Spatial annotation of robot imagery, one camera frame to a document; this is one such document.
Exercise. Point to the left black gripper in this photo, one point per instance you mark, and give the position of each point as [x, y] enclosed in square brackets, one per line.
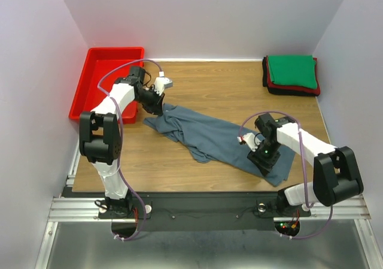
[156, 107]

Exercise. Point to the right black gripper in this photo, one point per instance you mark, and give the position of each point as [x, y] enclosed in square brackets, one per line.
[265, 168]

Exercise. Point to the blue-grey t-shirt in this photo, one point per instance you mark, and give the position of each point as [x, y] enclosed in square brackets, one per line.
[207, 138]

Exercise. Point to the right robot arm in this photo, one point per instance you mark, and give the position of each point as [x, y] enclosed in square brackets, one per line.
[330, 174]

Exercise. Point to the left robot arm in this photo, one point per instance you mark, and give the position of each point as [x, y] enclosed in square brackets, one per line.
[101, 134]

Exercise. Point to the black folded t-shirt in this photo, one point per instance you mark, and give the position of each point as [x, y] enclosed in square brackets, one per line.
[269, 90]

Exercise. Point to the red plastic bin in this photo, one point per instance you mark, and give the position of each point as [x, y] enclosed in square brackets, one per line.
[98, 62]

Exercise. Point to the red folded t-shirt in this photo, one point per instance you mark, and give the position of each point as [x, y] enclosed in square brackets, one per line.
[294, 88]

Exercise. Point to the green folded t-shirt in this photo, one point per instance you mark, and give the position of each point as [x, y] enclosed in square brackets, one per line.
[293, 70]

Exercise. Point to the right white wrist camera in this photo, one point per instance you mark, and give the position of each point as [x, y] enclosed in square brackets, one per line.
[251, 140]

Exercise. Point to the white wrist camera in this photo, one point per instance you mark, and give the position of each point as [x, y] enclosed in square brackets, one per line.
[161, 84]
[251, 140]

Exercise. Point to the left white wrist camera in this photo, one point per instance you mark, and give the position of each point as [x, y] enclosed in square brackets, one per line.
[161, 84]

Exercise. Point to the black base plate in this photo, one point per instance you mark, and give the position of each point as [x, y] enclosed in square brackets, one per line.
[204, 211]

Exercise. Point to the aluminium rail frame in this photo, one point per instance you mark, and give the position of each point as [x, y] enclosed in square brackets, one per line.
[75, 236]

